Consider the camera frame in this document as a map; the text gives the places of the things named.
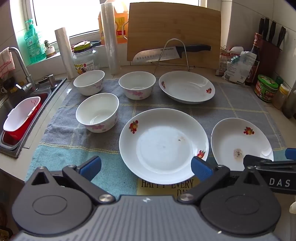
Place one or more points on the window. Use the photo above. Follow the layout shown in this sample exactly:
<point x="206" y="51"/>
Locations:
<point x="69" y="14"/>

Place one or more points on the red plastic basin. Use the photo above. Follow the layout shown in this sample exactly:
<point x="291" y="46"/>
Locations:
<point x="13" y="138"/>

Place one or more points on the glass jar yellow lid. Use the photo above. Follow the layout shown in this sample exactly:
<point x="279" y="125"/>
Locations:
<point x="85" y="60"/>

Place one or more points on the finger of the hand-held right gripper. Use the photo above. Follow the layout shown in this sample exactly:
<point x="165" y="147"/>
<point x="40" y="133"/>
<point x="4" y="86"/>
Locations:
<point x="291" y="154"/>
<point x="252" y="161"/>

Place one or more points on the dark soy sauce bottle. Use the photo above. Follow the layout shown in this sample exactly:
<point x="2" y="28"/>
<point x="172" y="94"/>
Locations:
<point x="254" y="67"/>

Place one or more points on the dark brown knife block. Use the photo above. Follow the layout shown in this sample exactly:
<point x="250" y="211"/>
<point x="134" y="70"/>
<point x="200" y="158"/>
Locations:
<point x="270" y="58"/>

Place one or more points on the red white printed bag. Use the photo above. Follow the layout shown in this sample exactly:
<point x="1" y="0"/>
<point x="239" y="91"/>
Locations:
<point x="223" y="62"/>

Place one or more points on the white bowl pink flowers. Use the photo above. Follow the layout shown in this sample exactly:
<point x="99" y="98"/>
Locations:
<point x="136" y="81"/>
<point x="89" y="85"/>
<point x="97" y="111"/>

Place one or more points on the steel sink soap dispenser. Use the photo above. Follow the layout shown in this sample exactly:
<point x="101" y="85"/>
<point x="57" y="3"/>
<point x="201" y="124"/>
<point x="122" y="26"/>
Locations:
<point x="49" y="80"/>

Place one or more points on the green dish soap bottle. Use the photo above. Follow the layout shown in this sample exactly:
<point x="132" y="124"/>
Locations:
<point x="34" y="46"/>

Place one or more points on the grey checked dish towel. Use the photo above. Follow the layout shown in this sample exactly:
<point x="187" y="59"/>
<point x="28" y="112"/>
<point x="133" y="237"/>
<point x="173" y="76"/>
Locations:
<point x="185" y="111"/>

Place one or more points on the small potted plant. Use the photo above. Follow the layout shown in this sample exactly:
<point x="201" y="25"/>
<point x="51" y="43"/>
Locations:
<point x="50" y="49"/>

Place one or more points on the large plastic wrap roll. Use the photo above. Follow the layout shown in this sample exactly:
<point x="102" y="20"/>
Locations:
<point x="111" y="41"/>

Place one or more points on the red and white basin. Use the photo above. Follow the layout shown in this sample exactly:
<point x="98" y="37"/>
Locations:
<point x="20" y="113"/>

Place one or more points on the small plastic wrap roll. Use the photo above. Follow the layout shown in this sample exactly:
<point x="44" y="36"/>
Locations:
<point x="66" y="53"/>

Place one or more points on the white green printed bag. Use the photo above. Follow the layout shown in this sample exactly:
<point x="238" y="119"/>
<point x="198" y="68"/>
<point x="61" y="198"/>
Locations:
<point x="238" y="67"/>

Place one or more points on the white plate fruit print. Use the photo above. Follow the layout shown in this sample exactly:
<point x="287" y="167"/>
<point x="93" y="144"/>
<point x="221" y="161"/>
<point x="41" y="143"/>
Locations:
<point x="161" y="143"/>
<point x="233" y="139"/>
<point x="185" y="88"/>

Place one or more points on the teal binder clip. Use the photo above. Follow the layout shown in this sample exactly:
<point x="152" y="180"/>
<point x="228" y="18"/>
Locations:
<point x="235" y="58"/>

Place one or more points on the orange cooking wine bottle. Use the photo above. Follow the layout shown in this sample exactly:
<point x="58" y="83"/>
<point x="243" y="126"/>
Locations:
<point x="122" y="25"/>

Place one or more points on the stainless steel sink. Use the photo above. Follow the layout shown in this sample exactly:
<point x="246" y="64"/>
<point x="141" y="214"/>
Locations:
<point x="9" y="104"/>

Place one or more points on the red white checked cloth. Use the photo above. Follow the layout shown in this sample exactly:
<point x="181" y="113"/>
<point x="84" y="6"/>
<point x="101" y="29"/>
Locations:
<point x="5" y="62"/>

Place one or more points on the small jar yellow lid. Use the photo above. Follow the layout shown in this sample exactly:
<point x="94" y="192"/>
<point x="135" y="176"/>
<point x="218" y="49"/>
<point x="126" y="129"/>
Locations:
<point x="280" y="97"/>

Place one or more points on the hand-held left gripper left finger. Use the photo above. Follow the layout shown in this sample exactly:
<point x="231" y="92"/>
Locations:
<point x="90" y="168"/>

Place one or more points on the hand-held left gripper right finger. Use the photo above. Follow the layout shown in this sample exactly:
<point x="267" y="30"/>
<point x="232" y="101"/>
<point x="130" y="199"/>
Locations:
<point x="200" y="168"/>

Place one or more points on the bamboo cutting board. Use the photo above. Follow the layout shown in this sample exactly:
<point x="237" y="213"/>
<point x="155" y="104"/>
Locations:
<point x="173" y="23"/>

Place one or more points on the steel sink faucet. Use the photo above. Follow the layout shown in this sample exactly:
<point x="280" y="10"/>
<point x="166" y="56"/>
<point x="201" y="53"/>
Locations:
<point x="23" y="67"/>

